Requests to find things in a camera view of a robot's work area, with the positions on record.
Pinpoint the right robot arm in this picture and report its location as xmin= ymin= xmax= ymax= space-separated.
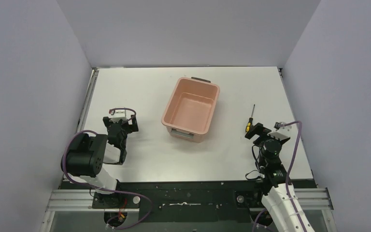
xmin=245 ymin=120 xmax=314 ymax=232

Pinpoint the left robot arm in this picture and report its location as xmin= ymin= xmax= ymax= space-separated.
xmin=60 ymin=114 xmax=139 ymax=195

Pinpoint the black yellow screwdriver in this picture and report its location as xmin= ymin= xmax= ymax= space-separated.
xmin=245 ymin=104 xmax=256 ymax=133

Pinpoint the pink plastic bin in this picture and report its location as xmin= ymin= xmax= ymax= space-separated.
xmin=161 ymin=77 xmax=220 ymax=143

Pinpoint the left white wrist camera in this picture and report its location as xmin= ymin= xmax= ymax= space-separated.
xmin=109 ymin=109 xmax=127 ymax=123

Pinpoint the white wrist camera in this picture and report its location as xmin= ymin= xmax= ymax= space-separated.
xmin=109 ymin=109 xmax=127 ymax=123
xmin=268 ymin=122 xmax=292 ymax=141

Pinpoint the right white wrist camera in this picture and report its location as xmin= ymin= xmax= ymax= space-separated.
xmin=268 ymin=122 xmax=292 ymax=141

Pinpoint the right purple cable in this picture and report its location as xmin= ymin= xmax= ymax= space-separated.
xmin=252 ymin=120 xmax=308 ymax=232

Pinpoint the aluminium frame rail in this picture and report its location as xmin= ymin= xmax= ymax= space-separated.
xmin=46 ymin=188 xmax=333 ymax=212

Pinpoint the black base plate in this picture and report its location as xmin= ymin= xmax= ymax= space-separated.
xmin=87 ymin=180 xmax=271 ymax=229

